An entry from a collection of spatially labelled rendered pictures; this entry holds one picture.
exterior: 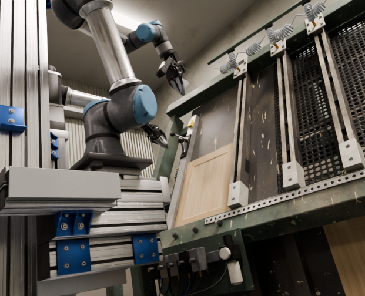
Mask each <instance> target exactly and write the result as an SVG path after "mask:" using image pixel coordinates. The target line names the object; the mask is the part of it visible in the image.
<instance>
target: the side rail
mask: <svg viewBox="0 0 365 296"><path fill-rule="evenodd" d="M183 125H184V123H183V122H182V121H181V120H180V119H179V118H178V117H177V116H176V115H174V116H172V117H170V119H169V123H168V126H167V129H166V133H165V135H166V138H167V141H168V144H169V148H168V149H165V148H163V147H162V148H160V152H159V155H158V159H157V161H156V164H155V168H154V171H153V174H152V177H153V178H158V177H167V179H168V183H169V179H170V175H171V172H172V167H173V164H174V161H175V156H176V152H177V149H178V145H179V143H178V138H179V137H177V136H173V137H171V136H170V132H171V131H174V132H175V134H176V135H179V132H180V130H182V129H183Z"/></svg>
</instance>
